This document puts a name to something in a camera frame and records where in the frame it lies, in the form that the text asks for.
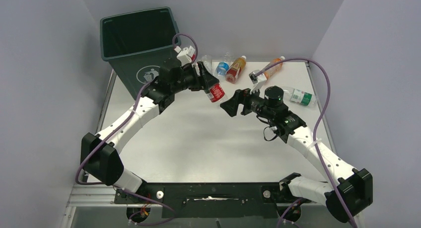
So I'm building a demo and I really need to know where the white blue label bottle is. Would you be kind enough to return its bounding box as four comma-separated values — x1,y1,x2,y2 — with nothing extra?
201,55,212,73

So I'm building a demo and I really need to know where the clear bottle red cap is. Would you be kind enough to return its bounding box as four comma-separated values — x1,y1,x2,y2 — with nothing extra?
205,83,228,103

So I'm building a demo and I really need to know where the brown tea bottle red label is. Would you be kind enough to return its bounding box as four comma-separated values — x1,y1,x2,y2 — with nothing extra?
225,56,247,84

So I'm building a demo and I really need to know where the orange juice bottle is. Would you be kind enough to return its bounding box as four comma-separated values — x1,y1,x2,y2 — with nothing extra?
264,56,285,79

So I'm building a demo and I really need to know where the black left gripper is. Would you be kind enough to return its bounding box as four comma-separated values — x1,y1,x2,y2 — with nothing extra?
171,61,218,93

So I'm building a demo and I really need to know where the clear bottle blue label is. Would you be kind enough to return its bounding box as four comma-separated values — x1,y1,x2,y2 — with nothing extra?
214,53,232,77

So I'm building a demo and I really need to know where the aluminium frame rail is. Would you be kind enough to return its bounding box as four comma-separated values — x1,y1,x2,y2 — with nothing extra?
62,185,350,228

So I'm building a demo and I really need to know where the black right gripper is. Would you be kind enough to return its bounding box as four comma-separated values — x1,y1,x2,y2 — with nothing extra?
220,83,274,121

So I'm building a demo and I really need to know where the clear bottle green cap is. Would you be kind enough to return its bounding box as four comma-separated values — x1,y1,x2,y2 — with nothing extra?
283,87,317,107

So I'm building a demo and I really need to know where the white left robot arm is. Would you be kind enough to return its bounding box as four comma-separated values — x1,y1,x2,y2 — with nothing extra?
76,61,219,193

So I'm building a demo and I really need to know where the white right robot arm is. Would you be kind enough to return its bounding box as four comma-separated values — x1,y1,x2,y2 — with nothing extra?
220,86,373,223

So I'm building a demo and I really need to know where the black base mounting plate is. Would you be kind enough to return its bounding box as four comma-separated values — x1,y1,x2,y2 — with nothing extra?
114,182,312,220

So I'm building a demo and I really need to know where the dark green trash bin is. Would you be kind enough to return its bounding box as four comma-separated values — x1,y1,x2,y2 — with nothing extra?
100,7,181,98

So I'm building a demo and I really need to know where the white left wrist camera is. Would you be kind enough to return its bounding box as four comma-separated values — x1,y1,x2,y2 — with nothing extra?
174,46,196,65

